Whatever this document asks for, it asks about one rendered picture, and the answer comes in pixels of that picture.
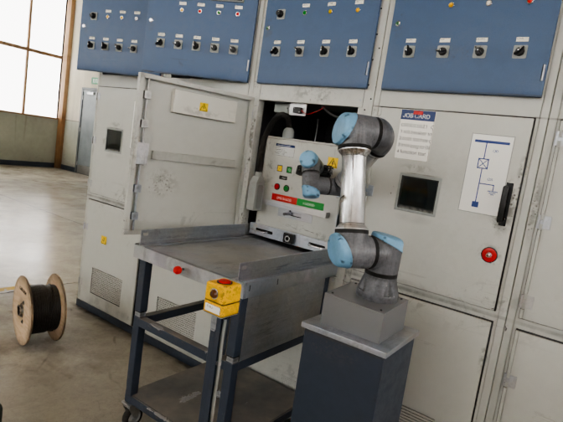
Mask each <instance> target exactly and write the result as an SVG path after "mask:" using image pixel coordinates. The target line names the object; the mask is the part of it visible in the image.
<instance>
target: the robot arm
mask: <svg viewBox="0 0 563 422"><path fill-rule="evenodd" d="M332 140H333V143H334V144H335V145H338V153H339V154H340V155H341V156H342V169H341V171H340V172H339V173H338V175H337V176H336V177H335V178H331V176H332V175H333V170H332V169H333V167H332V166H329V165H323V162H322V161H321V160H320V158H319V157H318V155H317V154H316V153H315V152H313V151H310V150H307V151H305V152H303V153H302V154H301V155H300V157H299V161H300V163H301V165H298V166H297V170H296V174H297V175H299V176H302V196H303V197H304V198H309V199H311V198H312V199H315V198H319V197H320V194H322V195H333V196H339V197H340V215H339V225H338V226H337V227H336V228H335V232H334V233H333V234H331V235H330V236H329V240H328V256H329V258H330V260H331V261H332V263H333V264H334V265H336V266H337V267H343V268H346V269H349V268H356V269H365V270H364V274H363V276H362V278H361V280H360V281H359V283H358V285H357V287H356V294H357V295H358V296H359V297H361V298H363V299H365V300H367V301H372V302H374V303H379V304H386V305H390V304H395V303H397V301H398V298H399V292H398V285H397V276H398V272H399V268H400V260H401V256H402V253H403V246H404V242H403V241H402V239H400V238H398V237H395V236H393V235H391V234H386V233H383V232H379V231H373V232H372V234H371V236H370V235H369V230H368V228H367V227H366V226H365V225H364V211H365V184H366V171H367V170H368V169H369V168H370V167H371V166H372V165H373V164H374V163H375V162H376V161H377V160H378V159H379V158H382V157H384V156H385V155H386V154H387V153H388V152H389V151H390V149H391V148H392V146H393V144H394V140H395V133H394V130H393V127H392V125H391V124H390V123H389V122H388V121H387V120H385V119H383V118H381V117H375V116H367V115H361V114H357V113H355V112H354V113H350V112H344V113H343V114H341V115H340V116H339V117H338V119H337V120H336V121H335V124H334V126H333V131H332Z"/></svg>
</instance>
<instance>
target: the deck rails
mask: <svg viewBox="0 0 563 422"><path fill-rule="evenodd" d="M244 232H245V224H224V225H210V226H195V227H182V228H167V229H141V237H140V244H139V245H140V246H141V247H144V248H147V247H155V246H164V245H173V244H189V243H198V242H207V241H216V240H224V239H241V238H248V237H247V236H244ZM143 233H148V235H145V236H143ZM328 263H332V261H331V260H330V258H329V256H328V249H325V250H315V251H309V252H304V253H299V254H294V255H283V256H278V257H273V258H268V259H263V260H253V261H247V262H242V263H240V268H239V274H238V277H234V278H231V280H235V281H238V282H241V281H245V280H253V279H256V278H261V277H265V276H269V275H276V274H281V273H284V272H288V271H293V270H300V269H304V268H308V267H313V266H316V265H324V264H328ZM245 265H246V269H244V270H242V266H245Z"/></svg>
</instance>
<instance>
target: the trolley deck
mask: <svg viewBox="0 0 563 422"><path fill-rule="evenodd" d="M139 244H140V243H135V246H134V254H133V257H136V258H138V259H140V260H144V261H146V262H148V263H150V264H153V265H156V266H159V267H161V268H164V269H165V270H169V271H172V272H173V268H174V267H175V266H180V267H181V268H184V270H182V272H181V274H179V275H182V276H184V277H187V278H189V279H191V280H195V281H197V282H199V283H202V284H204V285H207V281H209V280H217V279H221V278H225V279H228V280H231V278H234V277H238V274H239V268H240V263H242V262H247V261H253V260H263V259H268V258H273V257H278V256H283V255H294V254H299V252H296V251H293V250H288V249H285V248H282V247H279V246H276V245H273V244H268V243H265V242H262V241H259V240H256V239H251V238H241V239H224V240H216V241H207V242H198V243H189V244H173V245H164V246H155V247H147V248H144V247H141V246H140V245H139ZM337 269H338V267H337V266H336V265H334V264H333V263H328V264H324V265H316V266H313V267H308V268H304V269H300V270H293V271H288V272H284V273H281V274H276V275H269V276H265V277H261V278H256V279H253V280H245V281H241V282H238V281H235V280H232V281H234V282H237V283H240V284H241V293H240V299H246V298H250V297H253V296H258V295H262V294H266V293H269V292H273V291H279V290H281V289H285V288H288V287H292V286H298V285H301V284H305V283H308V282H311V281H315V280H321V279H324V278H328V277H331V276H334V275H337Z"/></svg>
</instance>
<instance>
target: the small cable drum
mask: <svg viewBox="0 0 563 422"><path fill-rule="evenodd" d="M66 317H67V302H66V294H65V287H64V284H63V281H62V280H61V278H60V276H59V275H58V274H52V275H51V276H50V277H49V278H48V281H47V283H46V285H44V284H36V285H30V284H29V282H28V279H27V278H26V277H25V276H24V275H21V276H19V278H18V279H17V281H16V284H15V288H14V292H13V327H14V331H15V335H16V338H17V340H18V342H19V344H20V345H22V346H23V345H26V344H27V343H28V341H29V339H30V337H31V334H35V333H41V332H46V331H48V334H49V336H50V337H51V338H52V339H53V340H55V341H58V340H60V339H61V337H62V336H63V334H64V331H65V325H66Z"/></svg>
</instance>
